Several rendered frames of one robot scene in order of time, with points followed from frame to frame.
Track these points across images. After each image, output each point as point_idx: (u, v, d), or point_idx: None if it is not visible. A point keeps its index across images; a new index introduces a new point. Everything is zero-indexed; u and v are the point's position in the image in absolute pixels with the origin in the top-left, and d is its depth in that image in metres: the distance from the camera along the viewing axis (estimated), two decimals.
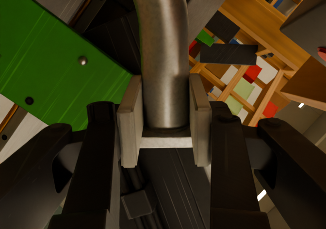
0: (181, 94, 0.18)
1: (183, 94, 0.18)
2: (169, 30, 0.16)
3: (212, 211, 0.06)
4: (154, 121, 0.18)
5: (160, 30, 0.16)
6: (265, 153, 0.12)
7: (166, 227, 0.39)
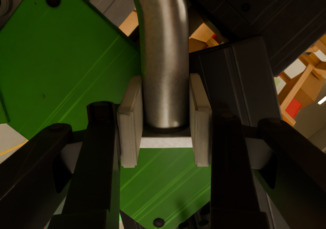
0: (181, 94, 0.18)
1: (183, 94, 0.18)
2: (169, 29, 0.16)
3: (212, 211, 0.06)
4: (154, 121, 0.18)
5: (160, 30, 0.16)
6: (265, 153, 0.12)
7: None
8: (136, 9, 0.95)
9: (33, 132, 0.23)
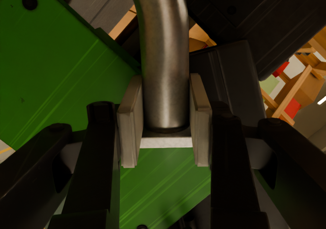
0: (182, 94, 0.18)
1: (183, 94, 0.18)
2: (169, 30, 0.16)
3: (212, 211, 0.06)
4: (154, 121, 0.18)
5: (161, 30, 0.16)
6: (265, 153, 0.12)
7: None
8: (132, 9, 0.94)
9: (12, 137, 0.23)
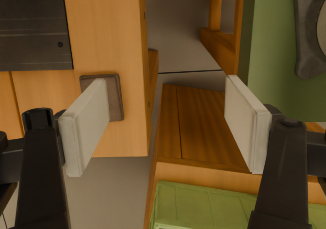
0: None
1: None
2: None
3: (252, 213, 0.06)
4: None
5: None
6: None
7: None
8: None
9: None
